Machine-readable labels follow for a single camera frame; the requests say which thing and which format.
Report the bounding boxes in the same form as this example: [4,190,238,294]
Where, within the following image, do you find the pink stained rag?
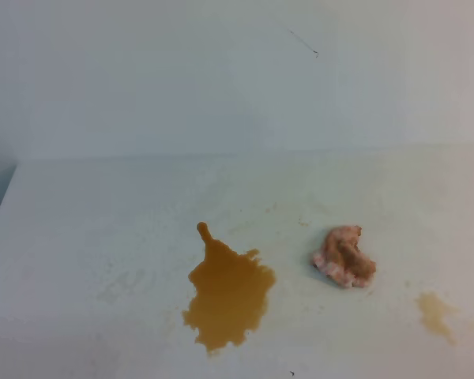
[311,225,376,288]

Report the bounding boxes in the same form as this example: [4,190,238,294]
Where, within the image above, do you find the large coffee puddle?
[182,222,277,356]

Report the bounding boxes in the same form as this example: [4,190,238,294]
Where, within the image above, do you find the small coffee stain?
[416,291,458,345]

